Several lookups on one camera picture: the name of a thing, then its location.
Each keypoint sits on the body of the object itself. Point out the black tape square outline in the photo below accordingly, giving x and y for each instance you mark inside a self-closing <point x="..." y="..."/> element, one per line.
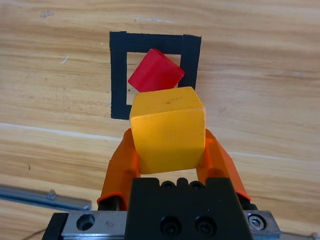
<point x="117" y="75"/>

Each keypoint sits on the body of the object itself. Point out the silver metal bar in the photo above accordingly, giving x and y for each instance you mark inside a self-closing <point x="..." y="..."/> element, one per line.
<point x="37" y="197"/>

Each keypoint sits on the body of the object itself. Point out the red cube block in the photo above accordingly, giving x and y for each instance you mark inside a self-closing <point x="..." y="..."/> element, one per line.
<point x="155" y="72"/>

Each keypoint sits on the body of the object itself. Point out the yellow cube block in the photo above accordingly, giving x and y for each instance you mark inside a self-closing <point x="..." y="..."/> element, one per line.
<point x="167" y="130"/>

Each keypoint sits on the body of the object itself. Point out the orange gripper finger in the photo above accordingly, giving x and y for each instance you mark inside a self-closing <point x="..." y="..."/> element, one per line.
<point x="217" y="165"/>
<point x="120" y="170"/>

